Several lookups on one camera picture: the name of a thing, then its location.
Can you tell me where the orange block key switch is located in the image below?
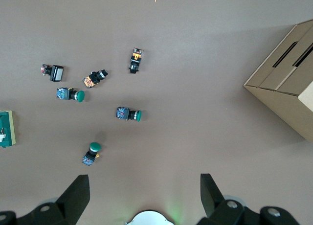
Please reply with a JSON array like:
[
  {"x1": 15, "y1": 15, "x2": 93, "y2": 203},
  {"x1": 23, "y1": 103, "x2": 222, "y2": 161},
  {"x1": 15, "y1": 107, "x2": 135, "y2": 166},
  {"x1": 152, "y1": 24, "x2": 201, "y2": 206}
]
[{"x1": 128, "y1": 47, "x2": 144, "y2": 74}]

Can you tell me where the orange block selector switch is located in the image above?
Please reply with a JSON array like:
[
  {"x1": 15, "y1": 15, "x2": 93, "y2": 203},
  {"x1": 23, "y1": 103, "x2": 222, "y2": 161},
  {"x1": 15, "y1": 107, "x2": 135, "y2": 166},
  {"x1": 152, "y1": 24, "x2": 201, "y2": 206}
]
[{"x1": 82, "y1": 68, "x2": 109, "y2": 89}]

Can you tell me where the green load switch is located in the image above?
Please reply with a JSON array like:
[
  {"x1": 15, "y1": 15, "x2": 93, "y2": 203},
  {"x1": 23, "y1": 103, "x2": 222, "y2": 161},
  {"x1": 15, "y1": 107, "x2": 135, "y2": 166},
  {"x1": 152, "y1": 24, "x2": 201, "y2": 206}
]
[{"x1": 0, "y1": 110, "x2": 17, "y2": 149}]

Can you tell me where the green mushroom push button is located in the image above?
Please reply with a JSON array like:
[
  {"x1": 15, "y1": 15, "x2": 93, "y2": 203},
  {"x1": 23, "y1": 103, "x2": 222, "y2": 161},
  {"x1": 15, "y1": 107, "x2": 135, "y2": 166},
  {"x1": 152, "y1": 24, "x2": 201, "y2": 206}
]
[
  {"x1": 56, "y1": 87, "x2": 86, "y2": 103},
  {"x1": 81, "y1": 142, "x2": 103, "y2": 167},
  {"x1": 116, "y1": 107, "x2": 142, "y2": 122}
]

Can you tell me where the black switch red button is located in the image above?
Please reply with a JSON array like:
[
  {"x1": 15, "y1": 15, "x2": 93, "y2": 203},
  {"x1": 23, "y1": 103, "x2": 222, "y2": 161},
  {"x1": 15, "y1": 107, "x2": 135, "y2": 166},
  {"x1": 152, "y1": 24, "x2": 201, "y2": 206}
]
[{"x1": 41, "y1": 64, "x2": 65, "y2": 83}]

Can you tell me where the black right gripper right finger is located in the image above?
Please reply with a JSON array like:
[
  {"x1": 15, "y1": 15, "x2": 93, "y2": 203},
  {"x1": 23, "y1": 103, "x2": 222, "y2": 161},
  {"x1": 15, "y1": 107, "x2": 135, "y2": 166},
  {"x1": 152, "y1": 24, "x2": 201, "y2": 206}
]
[{"x1": 198, "y1": 173, "x2": 301, "y2": 225}]

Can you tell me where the brown cardboard box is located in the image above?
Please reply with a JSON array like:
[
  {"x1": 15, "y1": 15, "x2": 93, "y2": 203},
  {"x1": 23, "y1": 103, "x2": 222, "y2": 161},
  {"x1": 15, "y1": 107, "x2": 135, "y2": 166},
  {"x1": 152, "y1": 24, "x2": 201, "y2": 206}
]
[{"x1": 243, "y1": 19, "x2": 313, "y2": 144}]

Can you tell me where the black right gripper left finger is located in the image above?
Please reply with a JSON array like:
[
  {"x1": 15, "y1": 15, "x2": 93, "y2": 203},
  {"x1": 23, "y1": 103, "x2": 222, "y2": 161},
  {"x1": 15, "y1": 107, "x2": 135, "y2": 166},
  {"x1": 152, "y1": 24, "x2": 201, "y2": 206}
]
[{"x1": 17, "y1": 175, "x2": 90, "y2": 225}]

